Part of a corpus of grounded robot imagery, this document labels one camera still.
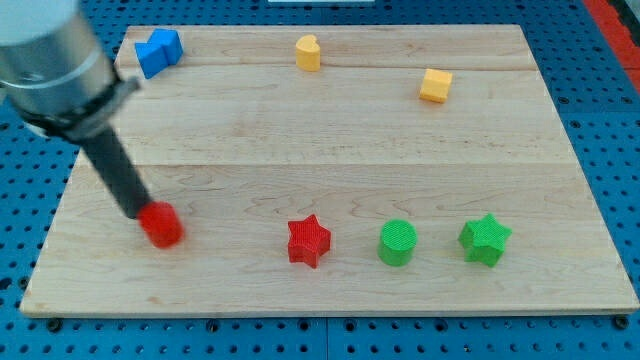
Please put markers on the green cylinder block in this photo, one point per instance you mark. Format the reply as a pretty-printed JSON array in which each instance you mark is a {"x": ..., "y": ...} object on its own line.
[{"x": 398, "y": 239}]

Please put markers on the yellow heart block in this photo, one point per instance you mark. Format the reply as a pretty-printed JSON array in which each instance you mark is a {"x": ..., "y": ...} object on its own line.
[{"x": 308, "y": 53}]

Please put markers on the yellow hexagon block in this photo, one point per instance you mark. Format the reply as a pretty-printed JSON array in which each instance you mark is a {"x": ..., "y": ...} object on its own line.
[{"x": 435, "y": 85}]

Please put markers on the red cylinder block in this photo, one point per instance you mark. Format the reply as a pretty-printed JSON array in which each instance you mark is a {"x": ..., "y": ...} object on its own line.
[{"x": 161, "y": 224}]

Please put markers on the red star block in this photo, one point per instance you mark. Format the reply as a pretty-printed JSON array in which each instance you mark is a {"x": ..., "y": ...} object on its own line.
[{"x": 308, "y": 241}]

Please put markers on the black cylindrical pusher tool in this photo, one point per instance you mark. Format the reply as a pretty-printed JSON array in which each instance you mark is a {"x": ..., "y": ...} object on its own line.
[{"x": 112, "y": 163}]

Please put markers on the wooden board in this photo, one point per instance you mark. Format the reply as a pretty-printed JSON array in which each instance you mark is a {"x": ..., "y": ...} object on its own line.
[{"x": 240, "y": 141}]

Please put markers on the blue angular block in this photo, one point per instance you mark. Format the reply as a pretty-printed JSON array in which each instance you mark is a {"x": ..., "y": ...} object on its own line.
[{"x": 163, "y": 49}]

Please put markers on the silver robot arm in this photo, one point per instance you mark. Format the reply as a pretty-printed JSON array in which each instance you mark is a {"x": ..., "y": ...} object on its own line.
[{"x": 54, "y": 71}]

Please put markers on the green star block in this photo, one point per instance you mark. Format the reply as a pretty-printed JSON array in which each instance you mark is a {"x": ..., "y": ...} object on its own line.
[{"x": 484, "y": 240}]

